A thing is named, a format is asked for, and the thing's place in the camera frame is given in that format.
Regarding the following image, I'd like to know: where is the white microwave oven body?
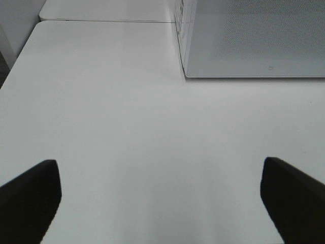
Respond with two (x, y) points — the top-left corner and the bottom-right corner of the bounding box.
(174, 0), (325, 79)

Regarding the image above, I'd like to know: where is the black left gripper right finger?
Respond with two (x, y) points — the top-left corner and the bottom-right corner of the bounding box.
(260, 157), (324, 243)

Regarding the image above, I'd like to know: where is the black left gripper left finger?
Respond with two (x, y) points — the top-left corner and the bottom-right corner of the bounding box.
(1, 160), (62, 243)

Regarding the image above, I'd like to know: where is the white microwave door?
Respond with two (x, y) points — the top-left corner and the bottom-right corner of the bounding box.
(184, 0), (325, 78)

